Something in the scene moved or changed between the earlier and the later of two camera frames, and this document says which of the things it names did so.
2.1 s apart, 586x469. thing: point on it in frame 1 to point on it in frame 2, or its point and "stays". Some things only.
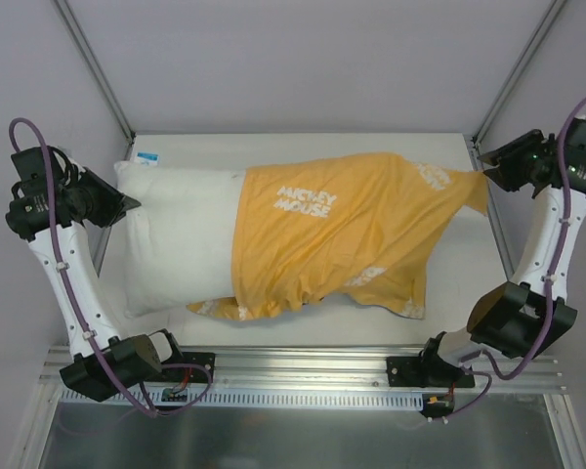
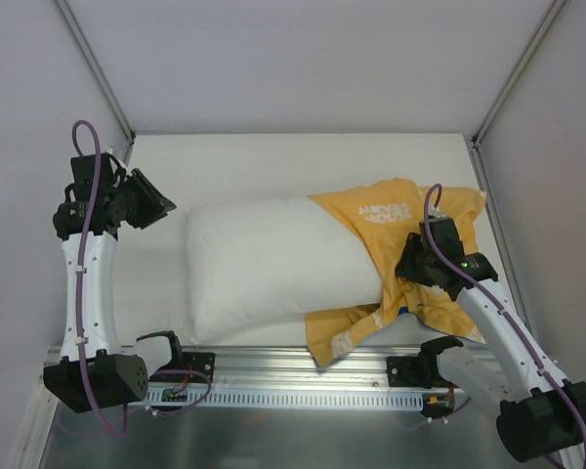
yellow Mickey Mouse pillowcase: (360, 226) to (388, 212)
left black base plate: (188, 374) stays
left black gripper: (98, 193) to (144, 198)
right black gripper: (521, 161) to (415, 261)
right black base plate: (416, 372) stays
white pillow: (180, 240) to (249, 263)
